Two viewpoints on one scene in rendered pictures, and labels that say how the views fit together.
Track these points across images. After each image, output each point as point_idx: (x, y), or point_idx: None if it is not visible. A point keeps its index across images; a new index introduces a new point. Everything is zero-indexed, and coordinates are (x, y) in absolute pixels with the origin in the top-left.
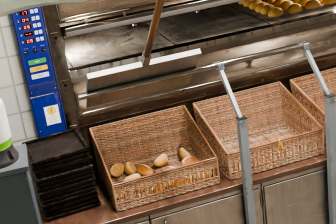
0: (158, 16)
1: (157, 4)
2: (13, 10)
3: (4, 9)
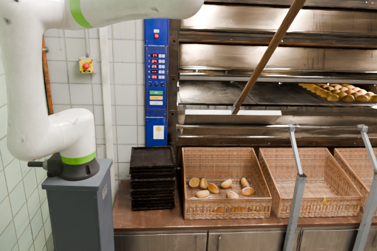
0: (259, 73)
1: (262, 60)
2: (105, 20)
3: (96, 16)
